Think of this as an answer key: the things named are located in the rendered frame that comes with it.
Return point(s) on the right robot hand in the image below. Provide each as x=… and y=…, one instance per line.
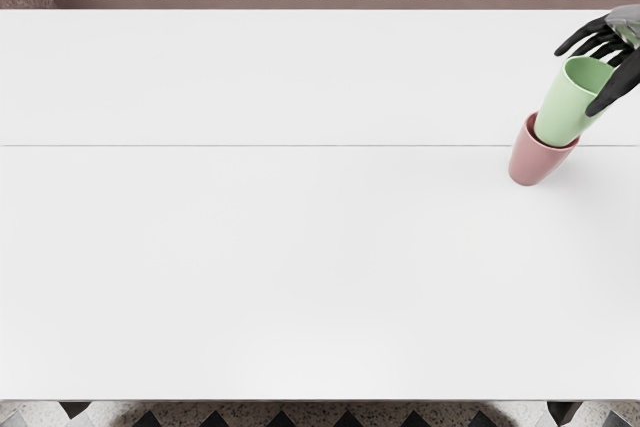
x=621, y=78

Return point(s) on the light green cup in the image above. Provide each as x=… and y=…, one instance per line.
x=565, y=107

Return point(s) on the pink cup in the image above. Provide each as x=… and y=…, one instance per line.
x=537, y=162

